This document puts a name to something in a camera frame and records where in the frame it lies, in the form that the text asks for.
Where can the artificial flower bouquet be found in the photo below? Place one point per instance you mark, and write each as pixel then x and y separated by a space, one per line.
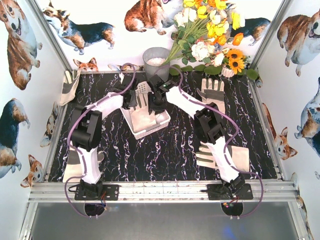
pixel 203 27

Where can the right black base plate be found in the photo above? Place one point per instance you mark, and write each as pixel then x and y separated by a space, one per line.
pixel 221 192

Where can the white perforated storage basket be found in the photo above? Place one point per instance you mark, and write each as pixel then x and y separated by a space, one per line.
pixel 162 119

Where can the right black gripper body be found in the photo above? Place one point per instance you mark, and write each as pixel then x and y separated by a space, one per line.
pixel 155 102

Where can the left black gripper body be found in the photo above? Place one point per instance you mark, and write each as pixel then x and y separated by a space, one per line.
pixel 130 100

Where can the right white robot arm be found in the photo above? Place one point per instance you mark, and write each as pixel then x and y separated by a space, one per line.
pixel 208 127

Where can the white work glove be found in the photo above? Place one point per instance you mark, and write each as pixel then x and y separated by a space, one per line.
pixel 140 117

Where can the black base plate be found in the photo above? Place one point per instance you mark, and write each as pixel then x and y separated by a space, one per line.
pixel 221 192
pixel 95 192

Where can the right back work glove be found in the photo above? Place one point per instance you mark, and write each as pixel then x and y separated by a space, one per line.
pixel 212 91

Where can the left front work glove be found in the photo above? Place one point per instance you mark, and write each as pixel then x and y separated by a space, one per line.
pixel 73 166

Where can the front aluminium rail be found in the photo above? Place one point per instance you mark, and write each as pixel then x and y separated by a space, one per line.
pixel 273 190

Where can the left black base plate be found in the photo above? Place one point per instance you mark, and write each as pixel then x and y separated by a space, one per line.
pixel 95 192

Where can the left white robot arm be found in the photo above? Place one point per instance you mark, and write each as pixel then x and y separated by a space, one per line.
pixel 85 135

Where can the left back corner glove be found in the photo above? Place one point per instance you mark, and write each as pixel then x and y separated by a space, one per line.
pixel 69 87

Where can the grey metal bucket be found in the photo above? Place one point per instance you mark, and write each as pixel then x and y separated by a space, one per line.
pixel 154 62

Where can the small sunflower pot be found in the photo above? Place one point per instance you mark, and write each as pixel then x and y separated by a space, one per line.
pixel 235 62

